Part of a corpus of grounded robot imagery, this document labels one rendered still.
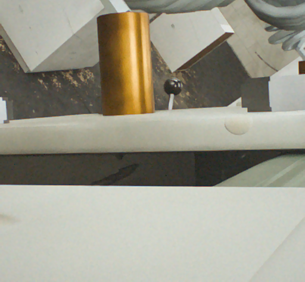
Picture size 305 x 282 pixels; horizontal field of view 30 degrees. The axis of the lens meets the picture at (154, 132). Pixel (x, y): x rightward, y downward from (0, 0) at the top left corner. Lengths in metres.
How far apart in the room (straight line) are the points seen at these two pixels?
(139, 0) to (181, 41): 5.97
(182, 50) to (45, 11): 2.67
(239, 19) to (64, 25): 5.89
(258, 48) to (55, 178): 9.11
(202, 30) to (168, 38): 0.40
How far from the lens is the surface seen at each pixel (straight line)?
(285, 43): 0.48
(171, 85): 1.12
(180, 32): 6.19
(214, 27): 6.08
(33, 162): 0.16
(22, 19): 3.88
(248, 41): 9.29
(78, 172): 0.16
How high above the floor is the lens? 1.91
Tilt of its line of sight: 23 degrees down
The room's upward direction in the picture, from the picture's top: 54 degrees clockwise
